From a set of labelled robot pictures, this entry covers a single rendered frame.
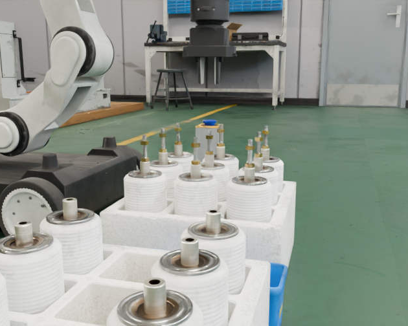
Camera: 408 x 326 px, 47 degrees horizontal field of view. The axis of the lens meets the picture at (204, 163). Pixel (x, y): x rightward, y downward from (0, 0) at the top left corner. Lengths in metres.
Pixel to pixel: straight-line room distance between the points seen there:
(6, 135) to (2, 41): 2.18
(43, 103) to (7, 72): 2.19
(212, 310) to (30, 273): 0.24
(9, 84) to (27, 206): 2.45
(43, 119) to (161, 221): 0.66
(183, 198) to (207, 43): 0.35
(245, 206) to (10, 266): 0.49
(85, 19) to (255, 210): 0.79
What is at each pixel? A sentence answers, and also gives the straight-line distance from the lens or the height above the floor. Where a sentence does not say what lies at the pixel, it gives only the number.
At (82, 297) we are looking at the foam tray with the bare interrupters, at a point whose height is 0.17.
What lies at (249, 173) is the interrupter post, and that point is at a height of 0.27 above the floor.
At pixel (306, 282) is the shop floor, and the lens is 1.14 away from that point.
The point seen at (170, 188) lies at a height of 0.20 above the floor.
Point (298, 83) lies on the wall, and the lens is 6.08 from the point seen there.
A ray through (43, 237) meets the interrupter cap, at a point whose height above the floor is 0.25.
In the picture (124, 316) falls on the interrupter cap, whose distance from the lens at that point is 0.48.
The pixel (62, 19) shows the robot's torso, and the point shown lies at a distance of 1.46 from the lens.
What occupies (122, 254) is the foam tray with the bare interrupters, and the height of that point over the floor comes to 0.18.
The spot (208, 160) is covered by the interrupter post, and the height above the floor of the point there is 0.27.
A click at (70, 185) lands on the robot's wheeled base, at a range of 1.32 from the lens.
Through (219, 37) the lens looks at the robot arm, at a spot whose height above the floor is 0.55.
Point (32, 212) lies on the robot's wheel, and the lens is 1.32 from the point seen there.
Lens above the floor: 0.49
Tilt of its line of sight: 12 degrees down
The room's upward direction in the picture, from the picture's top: straight up
